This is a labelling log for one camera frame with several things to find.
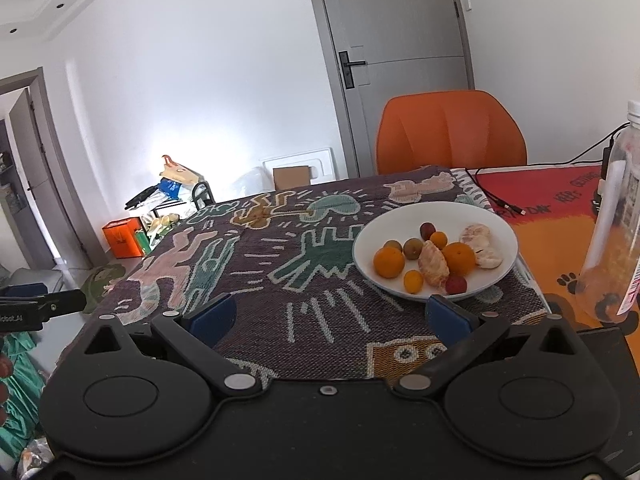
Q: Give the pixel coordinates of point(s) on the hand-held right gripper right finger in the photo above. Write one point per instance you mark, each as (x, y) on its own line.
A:
(447, 320)

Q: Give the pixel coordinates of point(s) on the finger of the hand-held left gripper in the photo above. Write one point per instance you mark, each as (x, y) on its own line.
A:
(22, 291)
(65, 302)

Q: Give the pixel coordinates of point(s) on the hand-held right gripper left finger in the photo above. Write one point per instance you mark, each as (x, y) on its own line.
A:
(212, 317)

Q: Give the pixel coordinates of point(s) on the small kumquat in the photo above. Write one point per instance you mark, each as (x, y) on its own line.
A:
(438, 239)
(413, 281)

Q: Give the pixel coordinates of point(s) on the peeled tangerine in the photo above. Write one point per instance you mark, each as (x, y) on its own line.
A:
(481, 245)
(433, 266)

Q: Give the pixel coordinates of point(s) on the orange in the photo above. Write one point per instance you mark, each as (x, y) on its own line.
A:
(459, 258)
(389, 262)

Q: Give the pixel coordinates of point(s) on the greenish brown plum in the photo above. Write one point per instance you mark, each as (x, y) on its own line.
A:
(414, 248)
(392, 244)

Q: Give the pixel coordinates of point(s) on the dark red plum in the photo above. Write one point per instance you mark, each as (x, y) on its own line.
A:
(427, 230)

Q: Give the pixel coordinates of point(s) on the white plate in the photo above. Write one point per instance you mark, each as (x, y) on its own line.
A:
(380, 225)

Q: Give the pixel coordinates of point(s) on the person's left hand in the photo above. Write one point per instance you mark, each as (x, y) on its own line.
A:
(4, 367)

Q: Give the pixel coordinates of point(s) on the green cloth hat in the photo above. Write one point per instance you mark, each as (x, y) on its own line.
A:
(102, 282)

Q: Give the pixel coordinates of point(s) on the teal cloth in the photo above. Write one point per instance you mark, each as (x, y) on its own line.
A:
(17, 390)

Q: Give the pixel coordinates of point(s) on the orange box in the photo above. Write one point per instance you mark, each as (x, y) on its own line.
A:
(121, 237)

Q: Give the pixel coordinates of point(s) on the printed blanket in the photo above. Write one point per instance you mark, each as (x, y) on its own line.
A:
(300, 320)

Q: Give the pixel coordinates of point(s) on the green box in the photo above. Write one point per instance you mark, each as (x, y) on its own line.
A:
(142, 242)

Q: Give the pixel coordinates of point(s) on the open grey door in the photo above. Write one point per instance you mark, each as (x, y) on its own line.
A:
(30, 170)

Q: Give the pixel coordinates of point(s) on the black cart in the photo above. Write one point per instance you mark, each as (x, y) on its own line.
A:
(202, 192)

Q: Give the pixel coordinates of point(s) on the red orange mat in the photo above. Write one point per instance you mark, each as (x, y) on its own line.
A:
(550, 240)

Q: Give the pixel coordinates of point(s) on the blue white bag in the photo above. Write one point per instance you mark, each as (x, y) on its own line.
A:
(171, 188)

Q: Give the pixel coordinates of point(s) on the brown paper bag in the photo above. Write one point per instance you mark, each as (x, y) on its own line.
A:
(177, 170)

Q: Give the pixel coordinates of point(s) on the cardboard box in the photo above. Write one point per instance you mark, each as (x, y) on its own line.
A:
(291, 178)

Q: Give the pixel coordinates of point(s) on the orange chair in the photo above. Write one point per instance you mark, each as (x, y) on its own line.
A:
(450, 130)

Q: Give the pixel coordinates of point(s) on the clear plastic bottle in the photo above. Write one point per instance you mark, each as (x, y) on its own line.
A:
(612, 220)

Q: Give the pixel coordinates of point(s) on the small electronic device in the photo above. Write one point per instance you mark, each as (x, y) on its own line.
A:
(604, 175)

